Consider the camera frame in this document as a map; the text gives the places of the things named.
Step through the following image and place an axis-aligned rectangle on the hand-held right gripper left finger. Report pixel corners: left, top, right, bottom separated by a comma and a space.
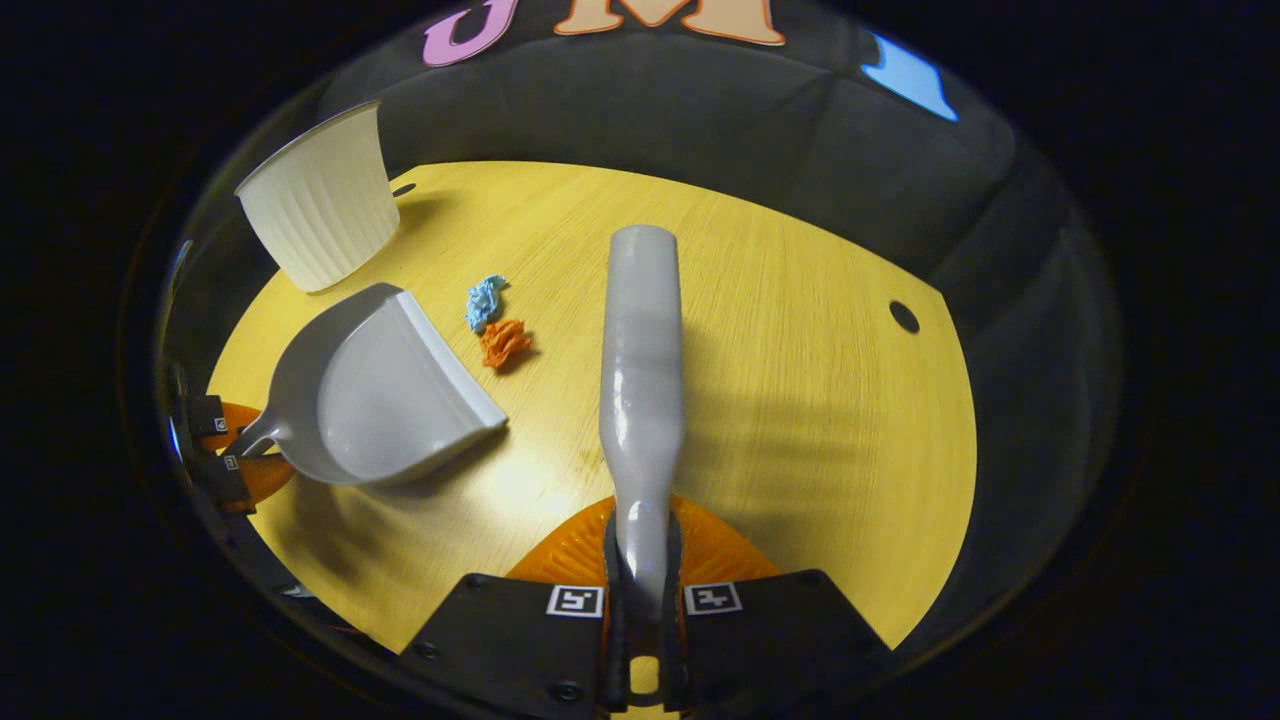
398, 495, 641, 720

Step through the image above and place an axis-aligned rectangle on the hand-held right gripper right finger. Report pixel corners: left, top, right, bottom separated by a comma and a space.
655, 497, 893, 716

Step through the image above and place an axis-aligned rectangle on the grey plastic dustpan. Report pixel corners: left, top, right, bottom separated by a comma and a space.
230, 283, 509, 489

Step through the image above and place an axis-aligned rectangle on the white ribbed garbage bin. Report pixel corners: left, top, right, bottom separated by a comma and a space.
235, 100, 401, 293

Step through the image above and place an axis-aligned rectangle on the small grey broom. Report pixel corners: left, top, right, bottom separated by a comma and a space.
598, 225, 688, 623

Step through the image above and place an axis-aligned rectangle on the blue paper scrap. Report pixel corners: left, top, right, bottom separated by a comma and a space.
465, 275, 509, 334

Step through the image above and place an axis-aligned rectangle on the orange paper scrap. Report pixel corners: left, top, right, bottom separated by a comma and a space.
480, 318, 534, 371

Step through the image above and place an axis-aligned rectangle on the wooden desktop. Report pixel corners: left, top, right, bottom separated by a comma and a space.
205, 160, 979, 653

